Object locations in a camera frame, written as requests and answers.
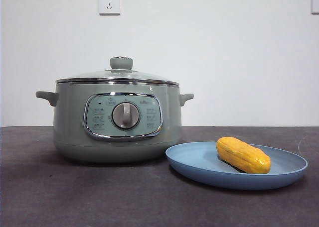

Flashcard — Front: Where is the glass lid with green knob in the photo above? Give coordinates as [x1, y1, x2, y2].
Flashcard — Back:
[55, 56, 179, 85]

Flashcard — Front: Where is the yellow corn cob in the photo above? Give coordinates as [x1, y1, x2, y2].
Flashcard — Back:
[216, 136, 272, 174]

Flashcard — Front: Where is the light blue round plate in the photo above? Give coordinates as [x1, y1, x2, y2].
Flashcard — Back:
[165, 141, 308, 191]

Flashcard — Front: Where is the sage green electric steamer pot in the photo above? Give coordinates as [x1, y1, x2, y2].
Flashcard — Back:
[35, 82, 194, 163]

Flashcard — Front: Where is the white wall power socket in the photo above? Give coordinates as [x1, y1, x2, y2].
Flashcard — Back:
[99, 0, 121, 15]

